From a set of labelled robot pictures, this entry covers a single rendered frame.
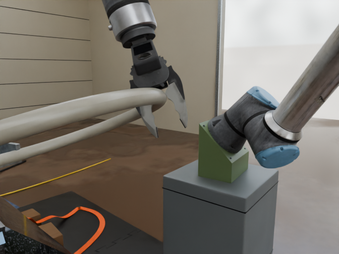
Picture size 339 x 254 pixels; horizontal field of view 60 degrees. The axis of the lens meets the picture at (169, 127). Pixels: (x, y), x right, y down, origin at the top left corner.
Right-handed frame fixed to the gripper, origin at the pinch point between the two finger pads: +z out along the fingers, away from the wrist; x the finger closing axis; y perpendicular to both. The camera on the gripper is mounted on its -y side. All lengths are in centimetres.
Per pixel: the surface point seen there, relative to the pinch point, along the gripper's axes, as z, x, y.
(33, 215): 31, 136, 180
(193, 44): -137, -83, 512
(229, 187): 31, -13, 62
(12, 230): 14, 60, 35
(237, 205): 37, -13, 54
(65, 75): -202, 212, 639
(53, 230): 43, 111, 157
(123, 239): 70, 68, 169
